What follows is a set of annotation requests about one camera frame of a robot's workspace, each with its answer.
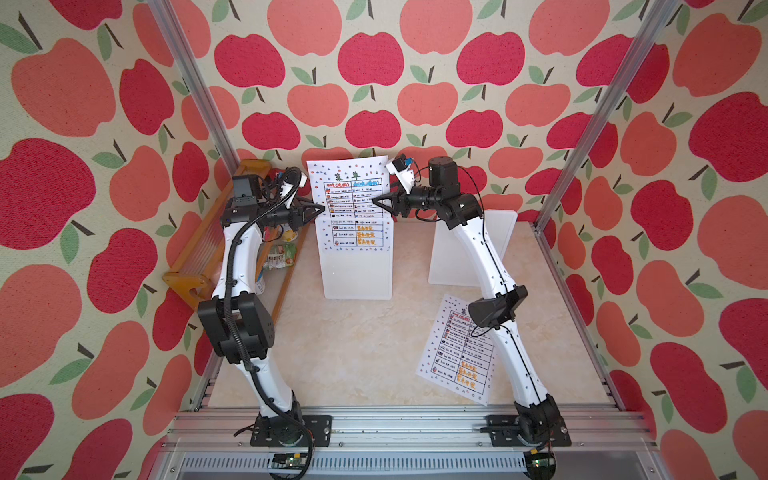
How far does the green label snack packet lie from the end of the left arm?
0.34 meters

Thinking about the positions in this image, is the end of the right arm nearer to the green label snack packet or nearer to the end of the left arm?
the end of the left arm

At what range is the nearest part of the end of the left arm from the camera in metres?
0.72

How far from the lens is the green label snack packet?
1.07 m
